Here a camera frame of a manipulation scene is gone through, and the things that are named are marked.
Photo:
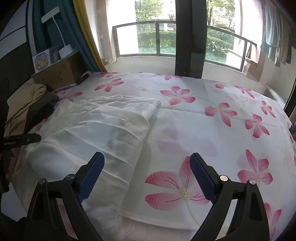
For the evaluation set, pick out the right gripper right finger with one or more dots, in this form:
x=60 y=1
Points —
x=249 y=220

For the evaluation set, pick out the white air conditioner unit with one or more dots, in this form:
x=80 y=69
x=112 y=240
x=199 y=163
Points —
x=272 y=94

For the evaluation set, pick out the black balcony railing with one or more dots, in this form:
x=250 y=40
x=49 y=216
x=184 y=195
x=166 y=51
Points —
x=167 y=38

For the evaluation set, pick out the cardboard box on balcony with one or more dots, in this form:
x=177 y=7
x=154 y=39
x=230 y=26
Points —
x=252 y=69

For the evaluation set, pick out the black sliding door frame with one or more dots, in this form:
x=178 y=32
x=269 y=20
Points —
x=191 y=38

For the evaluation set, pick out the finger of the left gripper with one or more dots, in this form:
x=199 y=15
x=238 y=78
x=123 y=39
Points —
x=21 y=140

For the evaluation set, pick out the brown cardboard box bedside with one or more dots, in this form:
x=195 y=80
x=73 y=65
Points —
x=63 y=73

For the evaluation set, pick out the beige folded garment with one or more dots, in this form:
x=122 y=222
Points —
x=19 y=104

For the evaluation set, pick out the hanging laundry clothes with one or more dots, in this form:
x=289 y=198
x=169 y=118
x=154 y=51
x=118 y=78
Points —
x=278 y=39

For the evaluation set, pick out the small dark green toy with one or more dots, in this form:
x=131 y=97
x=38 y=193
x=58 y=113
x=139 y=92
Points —
x=292 y=130

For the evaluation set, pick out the illustrated white card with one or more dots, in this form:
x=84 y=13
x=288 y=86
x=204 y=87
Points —
x=41 y=60

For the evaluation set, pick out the white translucent garment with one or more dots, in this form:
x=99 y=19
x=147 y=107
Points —
x=116 y=126

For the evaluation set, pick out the floral white bed sheet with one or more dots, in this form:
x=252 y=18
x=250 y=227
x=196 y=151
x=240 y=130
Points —
x=240 y=133

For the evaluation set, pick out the dark brown folded garment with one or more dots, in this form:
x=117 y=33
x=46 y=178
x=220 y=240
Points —
x=40 y=110

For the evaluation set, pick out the black flashlight on bed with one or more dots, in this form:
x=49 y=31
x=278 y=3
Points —
x=82 y=79

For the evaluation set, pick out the white desk lamp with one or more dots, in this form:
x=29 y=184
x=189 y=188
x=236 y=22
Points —
x=67 y=49

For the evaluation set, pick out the yellow curtain left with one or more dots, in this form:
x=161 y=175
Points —
x=81 y=13

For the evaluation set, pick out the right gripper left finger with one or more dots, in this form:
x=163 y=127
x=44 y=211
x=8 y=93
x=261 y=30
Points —
x=44 y=221

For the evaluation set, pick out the teal curtain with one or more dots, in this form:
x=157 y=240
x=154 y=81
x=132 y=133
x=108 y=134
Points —
x=42 y=36

